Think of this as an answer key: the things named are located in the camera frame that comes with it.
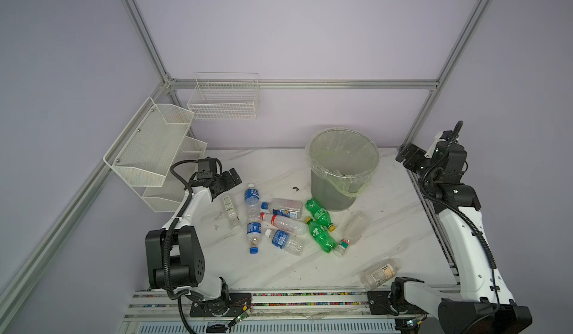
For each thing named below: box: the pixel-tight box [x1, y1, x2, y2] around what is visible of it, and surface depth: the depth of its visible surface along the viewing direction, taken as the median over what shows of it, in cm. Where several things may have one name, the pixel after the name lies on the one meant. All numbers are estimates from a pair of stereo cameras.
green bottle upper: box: [304, 197, 337, 232], surface depth 92 cm
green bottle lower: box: [304, 216, 338, 254], surface depth 86 cm
